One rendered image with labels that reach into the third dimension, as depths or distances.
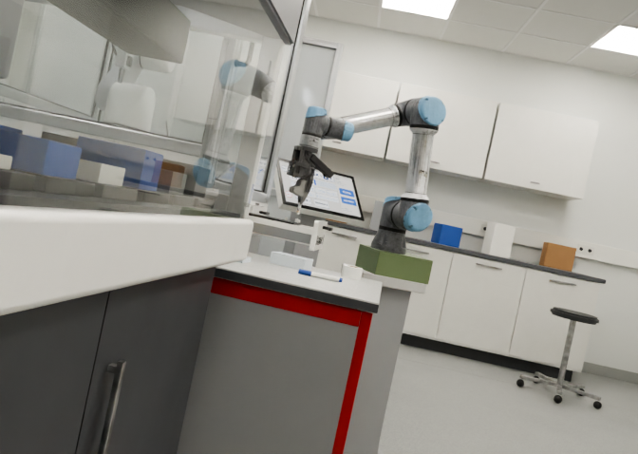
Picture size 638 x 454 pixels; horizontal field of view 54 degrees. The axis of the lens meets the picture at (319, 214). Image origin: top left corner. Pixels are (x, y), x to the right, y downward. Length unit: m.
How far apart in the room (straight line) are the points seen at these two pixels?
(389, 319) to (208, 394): 1.06
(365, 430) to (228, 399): 1.06
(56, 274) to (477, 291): 4.87
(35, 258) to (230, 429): 1.19
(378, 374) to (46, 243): 2.10
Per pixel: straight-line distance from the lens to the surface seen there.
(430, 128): 2.51
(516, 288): 5.50
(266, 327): 1.71
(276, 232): 2.27
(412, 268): 2.59
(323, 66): 4.16
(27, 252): 0.67
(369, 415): 2.71
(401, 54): 6.23
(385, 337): 2.63
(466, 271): 5.40
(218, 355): 1.75
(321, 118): 2.32
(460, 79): 6.24
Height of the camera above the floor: 0.96
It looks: level
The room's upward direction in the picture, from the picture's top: 12 degrees clockwise
